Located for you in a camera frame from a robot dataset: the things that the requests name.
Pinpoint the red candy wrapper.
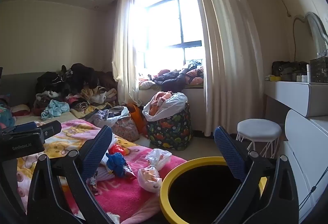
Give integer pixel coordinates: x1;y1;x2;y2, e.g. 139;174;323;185
87;174;99;196

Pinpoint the blue wrapper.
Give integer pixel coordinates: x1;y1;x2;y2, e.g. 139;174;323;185
106;152;126;177

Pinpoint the red plastic bag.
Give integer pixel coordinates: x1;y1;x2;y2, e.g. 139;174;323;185
108;143;130;156

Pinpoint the white snack bag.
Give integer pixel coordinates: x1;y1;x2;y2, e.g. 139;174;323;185
137;166;162;193

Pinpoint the white printed plastic bag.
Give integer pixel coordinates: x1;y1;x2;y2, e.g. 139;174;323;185
145;149;172;171

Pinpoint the white foam fruit net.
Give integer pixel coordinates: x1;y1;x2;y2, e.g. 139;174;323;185
96;161;115;181

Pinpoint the yellow rimmed black trash bin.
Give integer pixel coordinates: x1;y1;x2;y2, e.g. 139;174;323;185
159;156;267;223

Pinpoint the light blue garment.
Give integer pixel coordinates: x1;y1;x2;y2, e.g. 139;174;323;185
41;100;70;120

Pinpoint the grey bed headboard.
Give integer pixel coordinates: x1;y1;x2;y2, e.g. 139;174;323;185
1;72;44;107

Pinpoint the white vanity dresser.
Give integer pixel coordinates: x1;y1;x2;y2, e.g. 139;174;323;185
265;81;327;223

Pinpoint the pink cartoon fleece blanket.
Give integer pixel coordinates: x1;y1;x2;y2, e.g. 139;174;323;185
15;119;187;224

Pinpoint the clothes pile on bed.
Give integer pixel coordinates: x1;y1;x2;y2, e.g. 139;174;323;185
32;63;118;118

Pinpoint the floral pink fabric bag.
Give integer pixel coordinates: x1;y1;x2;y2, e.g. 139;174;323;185
112;115;140;142

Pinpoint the dinosaur print laundry basket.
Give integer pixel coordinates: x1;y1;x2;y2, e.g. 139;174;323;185
146;102;193;151

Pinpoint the right cream curtain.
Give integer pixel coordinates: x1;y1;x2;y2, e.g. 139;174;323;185
197;0;264;136

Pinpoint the cream curtain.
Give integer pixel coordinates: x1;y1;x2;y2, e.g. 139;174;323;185
112;0;141;106
197;0;264;136

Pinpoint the orange bag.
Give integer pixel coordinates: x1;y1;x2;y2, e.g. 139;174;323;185
126;103;147;136

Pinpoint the black bag on dresser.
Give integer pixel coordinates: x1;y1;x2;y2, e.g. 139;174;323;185
271;61;308;82

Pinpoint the left cream curtain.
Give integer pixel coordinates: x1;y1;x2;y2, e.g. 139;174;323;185
112;0;141;106

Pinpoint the dark cosmetics box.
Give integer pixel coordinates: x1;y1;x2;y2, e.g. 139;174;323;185
310;56;328;83

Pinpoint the white plastic bag with clothes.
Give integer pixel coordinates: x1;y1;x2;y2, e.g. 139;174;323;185
142;91;188;122

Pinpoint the clothes pile on windowsill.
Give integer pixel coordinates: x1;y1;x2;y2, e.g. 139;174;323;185
139;60;204;92

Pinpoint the white wire-leg stool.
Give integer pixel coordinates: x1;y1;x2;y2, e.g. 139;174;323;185
236;118;282;158

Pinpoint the wavy frame vanity mirror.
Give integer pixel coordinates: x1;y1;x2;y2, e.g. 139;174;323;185
292;12;327;63

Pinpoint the window with dark frame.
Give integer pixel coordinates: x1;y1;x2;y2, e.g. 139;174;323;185
137;0;204;74

